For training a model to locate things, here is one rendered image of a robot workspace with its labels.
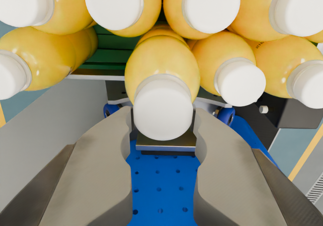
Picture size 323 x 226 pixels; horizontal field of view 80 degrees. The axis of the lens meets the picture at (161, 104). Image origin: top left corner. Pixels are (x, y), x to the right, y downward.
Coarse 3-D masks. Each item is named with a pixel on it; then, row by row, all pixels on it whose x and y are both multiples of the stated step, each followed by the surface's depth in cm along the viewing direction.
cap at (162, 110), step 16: (160, 80) 13; (144, 96) 12; (160, 96) 11; (176, 96) 11; (144, 112) 12; (160, 112) 12; (176, 112) 12; (192, 112) 12; (144, 128) 13; (160, 128) 13; (176, 128) 13
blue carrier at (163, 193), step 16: (128, 160) 31; (144, 160) 32; (160, 160) 32; (176, 160) 32; (192, 160) 32; (144, 176) 29; (160, 176) 29; (176, 176) 29; (192, 176) 29; (144, 192) 26; (160, 192) 26; (176, 192) 26; (192, 192) 27; (144, 208) 24; (160, 208) 24; (176, 208) 24; (192, 208) 24; (128, 224) 22; (144, 224) 23; (160, 224) 23; (176, 224) 23; (192, 224) 23
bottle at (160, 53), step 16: (160, 32) 20; (144, 48) 16; (160, 48) 15; (176, 48) 16; (128, 64) 16; (144, 64) 14; (160, 64) 14; (176, 64) 14; (192, 64) 15; (128, 80) 15; (144, 80) 13; (176, 80) 13; (192, 80) 15; (128, 96) 16; (192, 96) 15
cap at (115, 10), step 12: (96, 0) 14; (108, 0) 14; (120, 0) 14; (132, 0) 14; (96, 12) 14; (108, 12) 14; (120, 12) 14; (132, 12) 14; (108, 24) 14; (120, 24) 14
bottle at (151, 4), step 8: (144, 0) 16; (152, 0) 17; (160, 0) 19; (144, 8) 17; (152, 8) 18; (160, 8) 20; (144, 16) 17; (152, 16) 18; (136, 24) 17; (144, 24) 18; (152, 24) 20; (112, 32) 19; (120, 32) 18; (128, 32) 18; (136, 32) 19; (144, 32) 20
